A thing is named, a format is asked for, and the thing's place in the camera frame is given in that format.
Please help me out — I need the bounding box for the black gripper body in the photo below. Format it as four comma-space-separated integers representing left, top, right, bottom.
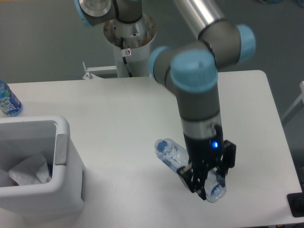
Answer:
184, 133, 224, 176

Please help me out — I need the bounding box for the black pedestal cable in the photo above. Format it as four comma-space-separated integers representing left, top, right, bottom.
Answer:
120, 37, 133, 78

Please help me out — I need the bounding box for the white paper wrapper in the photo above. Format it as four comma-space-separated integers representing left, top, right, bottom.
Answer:
8, 153, 51, 186

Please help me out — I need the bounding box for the black clamp at table corner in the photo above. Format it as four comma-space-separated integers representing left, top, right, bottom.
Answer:
287, 192, 304, 218

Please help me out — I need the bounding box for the white plastic trash can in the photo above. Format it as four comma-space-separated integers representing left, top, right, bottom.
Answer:
0, 116, 86, 216

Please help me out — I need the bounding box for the clear plastic bottle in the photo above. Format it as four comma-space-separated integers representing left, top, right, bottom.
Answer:
154, 138, 226, 203

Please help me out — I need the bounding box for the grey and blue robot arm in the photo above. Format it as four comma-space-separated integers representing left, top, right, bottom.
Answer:
75, 0, 256, 203

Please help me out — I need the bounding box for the blue snack packet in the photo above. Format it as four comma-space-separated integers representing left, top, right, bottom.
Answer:
47, 163, 53, 177

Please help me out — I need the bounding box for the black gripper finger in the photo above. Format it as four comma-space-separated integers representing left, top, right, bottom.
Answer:
177, 162, 208, 200
216, 140, 237, 177

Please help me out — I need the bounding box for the blue labelled water bottle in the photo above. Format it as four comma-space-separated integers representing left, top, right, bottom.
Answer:
0, 80, 23, 117

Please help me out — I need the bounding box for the white frame at right edge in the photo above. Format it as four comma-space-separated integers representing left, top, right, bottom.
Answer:
281, 81, 304, 126

